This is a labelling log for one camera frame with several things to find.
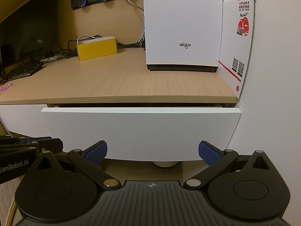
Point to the beige round cup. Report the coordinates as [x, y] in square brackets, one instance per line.
[165, 164]

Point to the white printed card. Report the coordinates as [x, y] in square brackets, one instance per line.
[235, 47]

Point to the white desk drawer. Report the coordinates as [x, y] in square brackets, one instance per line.
[141, 134]

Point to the white quilted fabric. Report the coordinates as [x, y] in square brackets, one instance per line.
[7, 200]

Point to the white computer case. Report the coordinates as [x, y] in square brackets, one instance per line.
[183, 23]

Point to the black keyboard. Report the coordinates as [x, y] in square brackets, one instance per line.
[21, 71]

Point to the black computer monitor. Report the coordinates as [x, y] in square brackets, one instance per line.
[28, 28]

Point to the yellow cardboard box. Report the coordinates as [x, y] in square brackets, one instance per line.
[98, 50]

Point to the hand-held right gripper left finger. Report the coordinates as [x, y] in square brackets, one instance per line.
[97, 151]

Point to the white cabinet front panel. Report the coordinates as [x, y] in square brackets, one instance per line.
[18, 116]

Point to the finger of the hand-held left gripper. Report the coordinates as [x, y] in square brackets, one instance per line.
[35, 139]
[51, 144]

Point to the white flat box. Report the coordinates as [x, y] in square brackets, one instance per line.
[98, 39]

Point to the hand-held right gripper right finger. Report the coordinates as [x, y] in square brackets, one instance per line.
[207, 153]

